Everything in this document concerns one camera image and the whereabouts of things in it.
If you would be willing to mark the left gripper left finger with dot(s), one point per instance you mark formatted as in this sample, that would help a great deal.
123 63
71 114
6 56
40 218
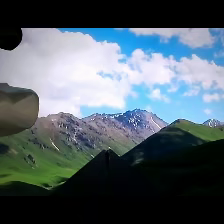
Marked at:
90 178

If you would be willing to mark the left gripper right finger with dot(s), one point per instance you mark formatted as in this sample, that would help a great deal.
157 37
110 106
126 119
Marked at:
125 178

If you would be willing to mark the green shirt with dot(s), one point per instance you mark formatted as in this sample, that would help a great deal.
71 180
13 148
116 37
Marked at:
16 110

